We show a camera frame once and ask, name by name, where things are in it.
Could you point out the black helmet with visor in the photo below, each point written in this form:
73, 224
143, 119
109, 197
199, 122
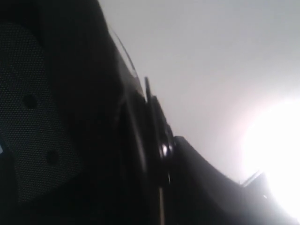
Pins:
80, 140

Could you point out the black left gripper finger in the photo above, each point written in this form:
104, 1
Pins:
204, 196

